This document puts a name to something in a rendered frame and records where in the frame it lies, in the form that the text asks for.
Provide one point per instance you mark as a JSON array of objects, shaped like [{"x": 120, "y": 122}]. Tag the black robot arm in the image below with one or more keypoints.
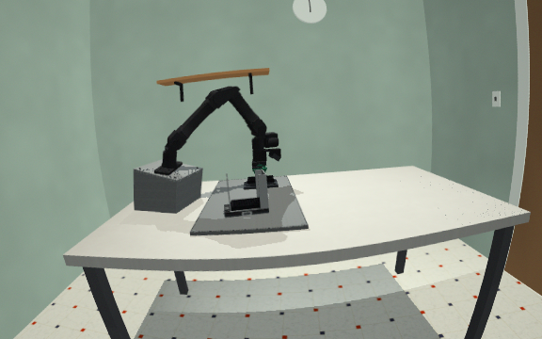
[{"x": 215, "y": 99}]

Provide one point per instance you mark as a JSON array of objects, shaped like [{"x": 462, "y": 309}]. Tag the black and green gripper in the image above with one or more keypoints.
[{"x": 256, "y": 164}]

